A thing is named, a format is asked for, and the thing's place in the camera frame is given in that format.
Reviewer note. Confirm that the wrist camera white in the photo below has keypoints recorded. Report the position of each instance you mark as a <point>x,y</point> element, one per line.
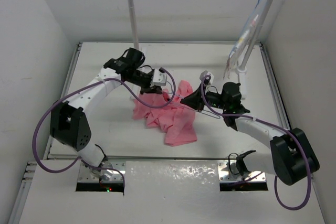
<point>159,78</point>
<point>207,77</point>

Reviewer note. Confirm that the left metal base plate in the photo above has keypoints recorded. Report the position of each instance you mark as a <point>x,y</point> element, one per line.
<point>111,174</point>

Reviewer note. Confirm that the pink t shirt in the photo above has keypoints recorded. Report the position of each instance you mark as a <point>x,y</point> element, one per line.
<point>175,120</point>

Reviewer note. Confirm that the blue wire hanger with garment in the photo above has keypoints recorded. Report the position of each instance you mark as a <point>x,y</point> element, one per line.
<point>258,10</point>

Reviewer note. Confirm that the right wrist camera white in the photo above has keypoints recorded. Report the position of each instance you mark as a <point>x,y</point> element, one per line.
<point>207,77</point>

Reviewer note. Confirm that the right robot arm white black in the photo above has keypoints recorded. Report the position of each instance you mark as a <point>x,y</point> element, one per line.
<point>292,156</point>

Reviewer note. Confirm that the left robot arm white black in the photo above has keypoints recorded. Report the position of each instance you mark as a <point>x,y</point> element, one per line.
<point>69,119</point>

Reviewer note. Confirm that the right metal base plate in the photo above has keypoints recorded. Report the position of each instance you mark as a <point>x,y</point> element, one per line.
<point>225,176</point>

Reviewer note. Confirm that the metal base plate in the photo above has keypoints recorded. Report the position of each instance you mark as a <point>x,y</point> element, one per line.
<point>225,176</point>
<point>111,174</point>

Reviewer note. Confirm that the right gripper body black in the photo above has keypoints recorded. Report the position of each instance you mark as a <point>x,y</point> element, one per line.
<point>214,99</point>

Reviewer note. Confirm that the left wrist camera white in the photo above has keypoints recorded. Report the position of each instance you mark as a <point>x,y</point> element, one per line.
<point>159,78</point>

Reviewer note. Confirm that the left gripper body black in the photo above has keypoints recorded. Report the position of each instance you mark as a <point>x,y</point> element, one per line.
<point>140,78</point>

